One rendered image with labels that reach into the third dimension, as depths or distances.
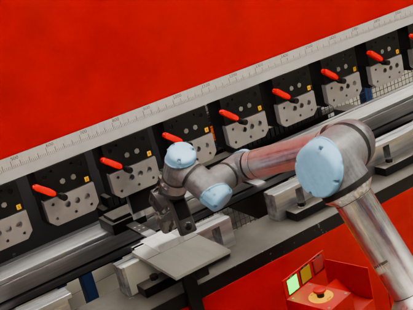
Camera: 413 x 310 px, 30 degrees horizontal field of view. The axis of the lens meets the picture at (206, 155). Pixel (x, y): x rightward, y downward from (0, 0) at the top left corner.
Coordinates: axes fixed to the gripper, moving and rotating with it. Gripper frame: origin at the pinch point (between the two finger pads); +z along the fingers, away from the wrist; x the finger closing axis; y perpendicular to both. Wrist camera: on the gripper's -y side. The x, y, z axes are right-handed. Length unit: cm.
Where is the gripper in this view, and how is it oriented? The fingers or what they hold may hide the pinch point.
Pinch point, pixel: (168, 232)
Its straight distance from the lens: 219.7
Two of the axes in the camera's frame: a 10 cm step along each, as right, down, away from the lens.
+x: -8.2, 3.5, -4.5
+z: -1.6, 6.1, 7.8
